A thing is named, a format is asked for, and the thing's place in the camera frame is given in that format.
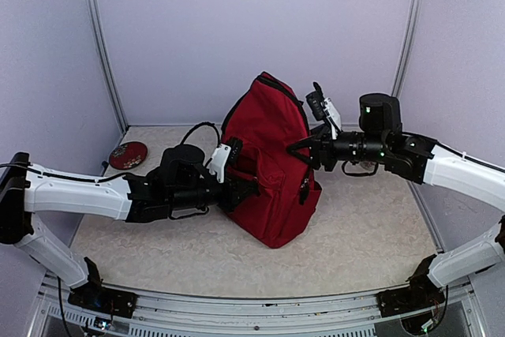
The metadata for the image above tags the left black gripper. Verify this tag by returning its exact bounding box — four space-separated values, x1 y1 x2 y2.
169 171 257 214

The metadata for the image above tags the red backpack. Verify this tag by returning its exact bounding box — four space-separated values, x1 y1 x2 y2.
222 72 322 249

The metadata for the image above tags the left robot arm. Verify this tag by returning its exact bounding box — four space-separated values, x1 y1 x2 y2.
1 144 259 318

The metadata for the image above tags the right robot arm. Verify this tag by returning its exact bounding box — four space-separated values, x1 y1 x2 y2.
286 91 504 309

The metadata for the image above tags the white printed mug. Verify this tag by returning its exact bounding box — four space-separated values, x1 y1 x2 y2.
359 161 378 175

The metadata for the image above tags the red floral round case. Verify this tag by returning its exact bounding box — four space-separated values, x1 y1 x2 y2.
108 141 148 170

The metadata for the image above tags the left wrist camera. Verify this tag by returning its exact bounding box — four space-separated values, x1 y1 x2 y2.
208 137 243 184

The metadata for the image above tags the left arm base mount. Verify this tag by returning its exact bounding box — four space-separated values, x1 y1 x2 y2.
68 283 137 319

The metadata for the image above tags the front aluminium rail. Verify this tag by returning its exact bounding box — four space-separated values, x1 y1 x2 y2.
37 269 474 337

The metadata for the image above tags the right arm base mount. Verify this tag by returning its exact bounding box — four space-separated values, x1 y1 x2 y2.
376 286 446 317

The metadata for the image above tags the right aluminium frame post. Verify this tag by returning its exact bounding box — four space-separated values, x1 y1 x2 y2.
391 0 422 97

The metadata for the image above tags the aluminium frame post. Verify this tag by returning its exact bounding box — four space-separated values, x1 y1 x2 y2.
86 0 129 135
391 0 422 97

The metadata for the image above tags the left aluminium frame post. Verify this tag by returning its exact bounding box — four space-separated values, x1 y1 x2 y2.
86 0 129 135

